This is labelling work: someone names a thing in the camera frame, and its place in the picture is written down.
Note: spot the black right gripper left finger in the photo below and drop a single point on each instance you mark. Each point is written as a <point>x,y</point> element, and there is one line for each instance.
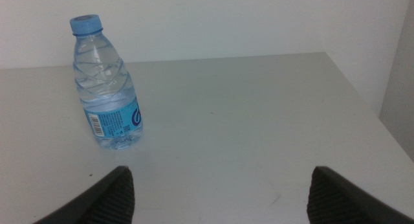
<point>110,201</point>

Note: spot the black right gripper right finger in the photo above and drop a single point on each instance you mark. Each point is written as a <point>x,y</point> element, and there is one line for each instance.
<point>336,201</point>

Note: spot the clear water bottle blue cap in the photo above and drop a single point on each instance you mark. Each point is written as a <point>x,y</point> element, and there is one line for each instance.
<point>103,88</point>

